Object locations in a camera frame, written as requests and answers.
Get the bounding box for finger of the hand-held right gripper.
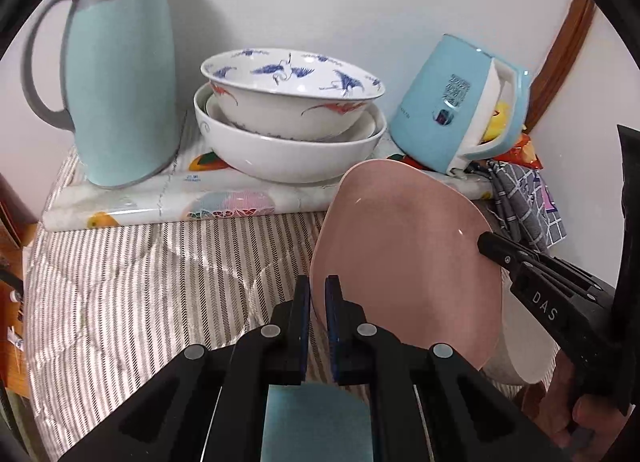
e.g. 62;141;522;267
477;231;545;271

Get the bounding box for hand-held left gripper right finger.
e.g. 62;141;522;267
325;275;573;462

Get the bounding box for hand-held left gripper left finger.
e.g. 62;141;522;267
60;275;312;462

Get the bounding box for white patterned bowl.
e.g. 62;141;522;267
480;199;562;385

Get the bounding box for pink plate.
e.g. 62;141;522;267
309;159;502;373

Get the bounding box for person's right hand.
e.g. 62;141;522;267
549;356;640;462

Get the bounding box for grey checked cloth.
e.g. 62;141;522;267
470;159;568;249

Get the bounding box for orange snack bag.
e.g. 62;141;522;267
492;131;544;171

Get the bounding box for striped quilted cover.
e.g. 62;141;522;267
22;145;501;462

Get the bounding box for light blue electric kettle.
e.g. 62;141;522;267
388;33;532;175

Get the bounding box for large white bowl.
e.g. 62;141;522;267
193;83;389;184

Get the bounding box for rolled printed table cover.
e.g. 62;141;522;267
42;110;496;232

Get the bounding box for white nested bowl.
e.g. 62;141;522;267
205;95;378;142

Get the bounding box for crane print bowl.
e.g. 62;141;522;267
200;47;386;135

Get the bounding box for light blue thermos jug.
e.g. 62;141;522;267
21;0;177;188

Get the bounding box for wooden nightstand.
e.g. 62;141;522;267
0;177;38;398

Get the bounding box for wooden door frame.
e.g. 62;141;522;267
525;0;596;130

